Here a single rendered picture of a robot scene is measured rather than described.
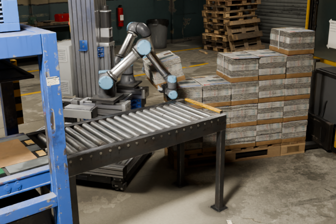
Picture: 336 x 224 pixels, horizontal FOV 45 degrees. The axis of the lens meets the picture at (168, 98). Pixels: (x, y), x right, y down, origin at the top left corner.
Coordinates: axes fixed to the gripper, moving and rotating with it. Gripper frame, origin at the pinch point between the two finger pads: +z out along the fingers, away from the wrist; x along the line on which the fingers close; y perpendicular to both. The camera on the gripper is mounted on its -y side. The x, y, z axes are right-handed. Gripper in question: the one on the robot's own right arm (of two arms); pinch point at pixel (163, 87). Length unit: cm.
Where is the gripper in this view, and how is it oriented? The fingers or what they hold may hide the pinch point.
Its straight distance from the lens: 373.4
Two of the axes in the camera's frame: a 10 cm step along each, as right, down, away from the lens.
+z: -2.7, -2.7, 9.2
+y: -2.6, -9.0, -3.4
